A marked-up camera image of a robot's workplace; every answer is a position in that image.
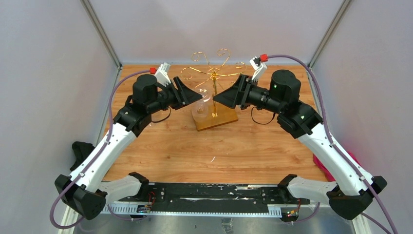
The wine glass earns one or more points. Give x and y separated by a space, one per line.
202 105

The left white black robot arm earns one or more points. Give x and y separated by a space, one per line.
106 155

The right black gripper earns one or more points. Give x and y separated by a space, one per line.
237 94

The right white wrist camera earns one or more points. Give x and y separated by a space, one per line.
259 66

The wooden rack base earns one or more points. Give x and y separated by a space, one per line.
222 116

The gold wire glass rack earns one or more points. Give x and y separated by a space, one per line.
213 73

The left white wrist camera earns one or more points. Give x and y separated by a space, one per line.
162 74

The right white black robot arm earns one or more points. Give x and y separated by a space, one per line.
353 188

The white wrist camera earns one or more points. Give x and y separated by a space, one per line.
259 66
162 74

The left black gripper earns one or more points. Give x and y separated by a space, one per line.
183 95

